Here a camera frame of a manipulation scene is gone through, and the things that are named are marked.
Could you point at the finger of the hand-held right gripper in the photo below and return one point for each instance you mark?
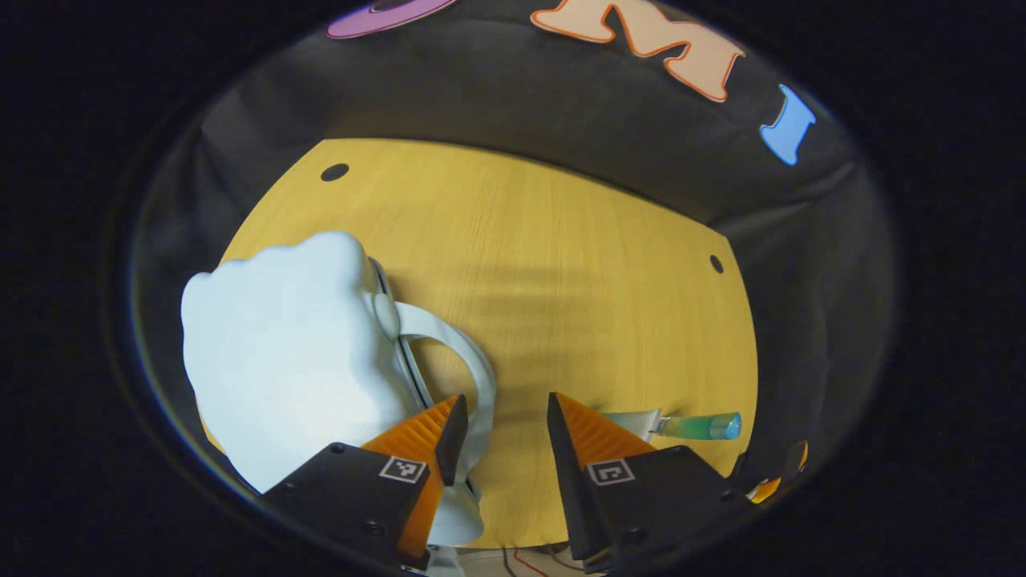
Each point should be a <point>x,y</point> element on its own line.
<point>769,487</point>

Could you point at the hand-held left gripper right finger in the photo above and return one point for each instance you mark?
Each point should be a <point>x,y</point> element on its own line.
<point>561,481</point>

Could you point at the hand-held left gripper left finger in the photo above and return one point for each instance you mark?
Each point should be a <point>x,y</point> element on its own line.
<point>453,441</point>

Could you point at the teal bottle with blue cap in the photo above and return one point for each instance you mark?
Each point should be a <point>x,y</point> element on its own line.
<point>705,426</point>

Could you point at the pale blue suitcase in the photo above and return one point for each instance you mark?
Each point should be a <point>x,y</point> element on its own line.
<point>280,361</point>

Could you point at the black backdrop cloth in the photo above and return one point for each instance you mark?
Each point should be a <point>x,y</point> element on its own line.
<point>561,104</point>

